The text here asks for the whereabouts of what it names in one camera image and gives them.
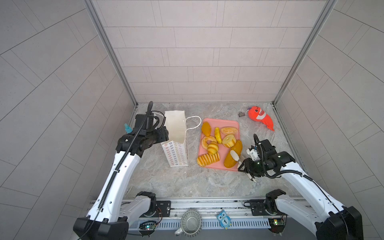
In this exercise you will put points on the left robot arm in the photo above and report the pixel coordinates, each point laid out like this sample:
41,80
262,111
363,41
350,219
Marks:
103,221

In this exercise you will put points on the dark orange oval bread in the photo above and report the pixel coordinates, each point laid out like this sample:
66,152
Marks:
206,129

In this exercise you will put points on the long brown baguette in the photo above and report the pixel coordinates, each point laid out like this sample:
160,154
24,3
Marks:
229,160

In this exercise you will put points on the oval sesame bread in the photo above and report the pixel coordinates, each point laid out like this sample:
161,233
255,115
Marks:
229,130

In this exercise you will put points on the ring shaped bread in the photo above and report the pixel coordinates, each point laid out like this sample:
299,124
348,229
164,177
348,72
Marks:
207,140

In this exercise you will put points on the cut yellow bread roll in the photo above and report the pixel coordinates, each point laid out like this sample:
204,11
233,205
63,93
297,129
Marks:
229,141

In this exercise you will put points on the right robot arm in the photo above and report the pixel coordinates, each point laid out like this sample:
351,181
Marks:
326,218

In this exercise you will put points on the round striped bun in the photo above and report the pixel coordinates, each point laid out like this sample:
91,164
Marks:
212,148

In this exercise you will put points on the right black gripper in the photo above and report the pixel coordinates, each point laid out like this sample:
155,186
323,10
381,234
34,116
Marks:
247,166

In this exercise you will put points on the teal bottle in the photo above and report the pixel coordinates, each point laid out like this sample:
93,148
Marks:
128,129

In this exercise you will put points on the left green circuit board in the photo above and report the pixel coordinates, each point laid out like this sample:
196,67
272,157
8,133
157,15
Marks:
147,228

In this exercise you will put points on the right circuit board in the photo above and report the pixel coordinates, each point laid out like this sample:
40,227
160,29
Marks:
277,226

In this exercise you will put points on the white printed paper bag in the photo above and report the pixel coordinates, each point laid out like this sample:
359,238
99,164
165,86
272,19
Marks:
176,148

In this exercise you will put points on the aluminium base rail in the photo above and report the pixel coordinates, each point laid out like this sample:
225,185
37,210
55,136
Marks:
207,207

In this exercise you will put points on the ridged yellow bread loaf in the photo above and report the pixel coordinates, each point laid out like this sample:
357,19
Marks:
207,159

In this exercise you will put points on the pink plastic tray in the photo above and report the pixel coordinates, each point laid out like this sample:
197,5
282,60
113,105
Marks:
223,151

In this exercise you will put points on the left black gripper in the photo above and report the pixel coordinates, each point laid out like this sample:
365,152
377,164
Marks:
163,135

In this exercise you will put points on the red plush fish toy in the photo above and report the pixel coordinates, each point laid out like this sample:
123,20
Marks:
258,115

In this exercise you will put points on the blue owl figurine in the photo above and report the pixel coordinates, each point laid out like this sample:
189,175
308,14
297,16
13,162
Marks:
224,219

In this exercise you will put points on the metal fluted cup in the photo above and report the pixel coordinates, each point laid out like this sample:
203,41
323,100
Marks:
191,224

